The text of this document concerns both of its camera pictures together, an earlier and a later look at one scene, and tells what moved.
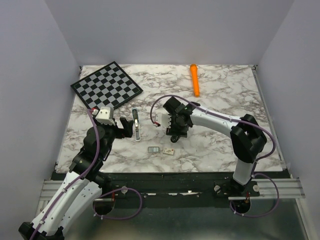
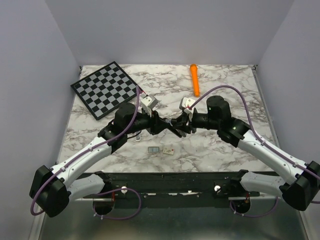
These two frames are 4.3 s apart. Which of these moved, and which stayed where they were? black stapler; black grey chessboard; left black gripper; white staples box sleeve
Moved: black stapler; left black gripper
Stayed: white staples box sleeve; black grey chessboard
